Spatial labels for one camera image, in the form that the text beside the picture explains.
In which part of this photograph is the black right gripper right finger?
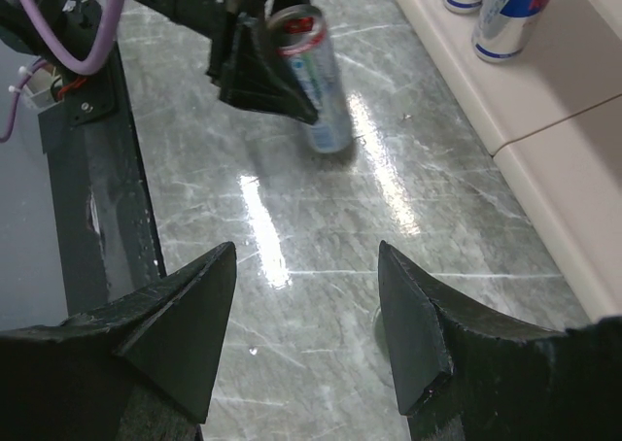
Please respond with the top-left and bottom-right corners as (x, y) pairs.
(378, 243), (621, 440)

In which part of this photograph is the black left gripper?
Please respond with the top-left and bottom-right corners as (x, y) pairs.
(134, 0), (319, 124)

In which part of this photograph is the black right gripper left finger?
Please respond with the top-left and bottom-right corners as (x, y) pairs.
(1, 242), (237, 440)

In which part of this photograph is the blue energy drink can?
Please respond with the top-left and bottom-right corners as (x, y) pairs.
(267, 4), (354, 154)

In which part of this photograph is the silver energy drink can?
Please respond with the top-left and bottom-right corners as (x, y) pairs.
(471, 0), (550, 63)

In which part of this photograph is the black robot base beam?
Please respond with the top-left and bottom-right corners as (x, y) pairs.
(39, 50), (166, 315)

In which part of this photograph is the beige three-tier shelf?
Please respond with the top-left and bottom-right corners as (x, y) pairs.
(396, 0), (621, 320)

